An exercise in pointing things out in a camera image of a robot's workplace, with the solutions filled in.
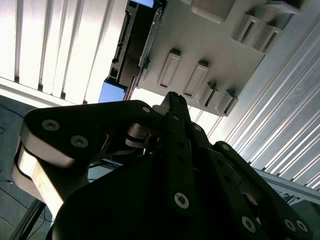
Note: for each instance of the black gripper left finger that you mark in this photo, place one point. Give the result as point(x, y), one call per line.
point(75, 120)

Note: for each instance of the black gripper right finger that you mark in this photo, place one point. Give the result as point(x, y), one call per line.
point(275, 205)

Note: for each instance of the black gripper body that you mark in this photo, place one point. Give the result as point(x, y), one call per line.
point(125, 205)

